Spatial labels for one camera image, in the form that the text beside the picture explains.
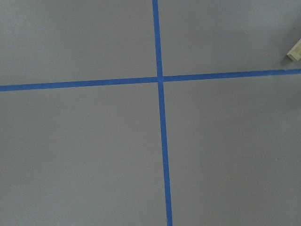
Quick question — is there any wooden plate rack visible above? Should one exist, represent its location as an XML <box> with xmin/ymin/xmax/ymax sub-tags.
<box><xmin>286</xmin><ymin>39</ymin><xmax>301</xmax><ymax>62</ymax></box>

